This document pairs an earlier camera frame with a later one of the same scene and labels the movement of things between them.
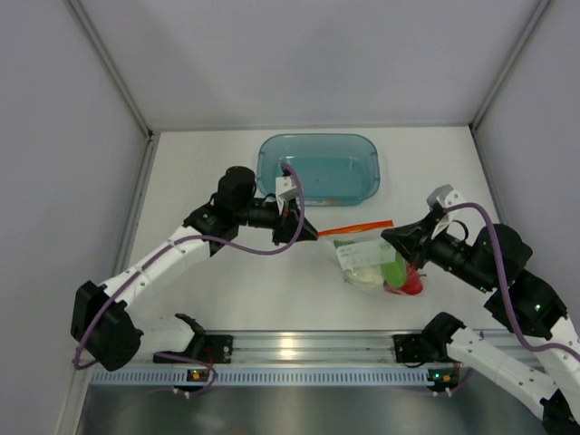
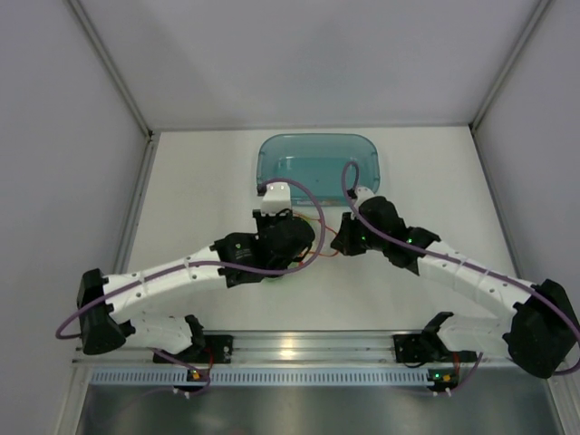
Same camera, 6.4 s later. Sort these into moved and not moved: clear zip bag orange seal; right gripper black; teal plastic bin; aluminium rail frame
Moved: right gripper black; clear zip bag orange seal
Not moved: teal plastic bin; aluminium rail frame
